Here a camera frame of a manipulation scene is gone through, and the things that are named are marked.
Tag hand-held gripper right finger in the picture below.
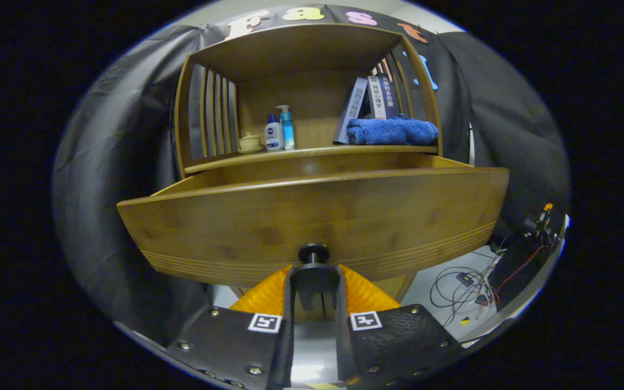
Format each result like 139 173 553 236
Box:
335 264 469 388

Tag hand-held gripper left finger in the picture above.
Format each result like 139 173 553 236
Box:
165 264 297 390

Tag wooden drawer with black knob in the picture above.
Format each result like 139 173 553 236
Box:
117 153 510 312

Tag wooden countertop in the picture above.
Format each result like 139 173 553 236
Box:
185 144 438 174

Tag wooden cabinet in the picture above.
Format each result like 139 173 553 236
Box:
174 23 444 320

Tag black device with orange tip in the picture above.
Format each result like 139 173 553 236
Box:
523 203 562 247

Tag white lotion bottle blue cap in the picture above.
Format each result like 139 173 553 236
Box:
265 114 284 151

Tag blue folded towel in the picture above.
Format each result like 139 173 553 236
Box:
346 115 439 146

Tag blue pump bottle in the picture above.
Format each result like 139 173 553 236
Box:
276 105 295 150

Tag grey book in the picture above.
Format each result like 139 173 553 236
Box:
333 77 369 145

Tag dark blue book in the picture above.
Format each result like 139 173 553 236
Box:
381 73 400 119

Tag white spine book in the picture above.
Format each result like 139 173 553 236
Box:
367 75 388 120

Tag tangled floor cables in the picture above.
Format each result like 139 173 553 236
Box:
430 246 505 328

